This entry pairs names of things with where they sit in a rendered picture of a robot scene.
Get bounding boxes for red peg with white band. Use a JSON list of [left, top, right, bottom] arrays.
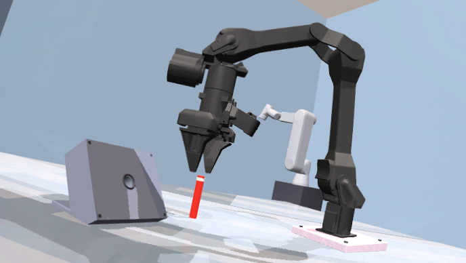
[[190, 175, 205, 219]]

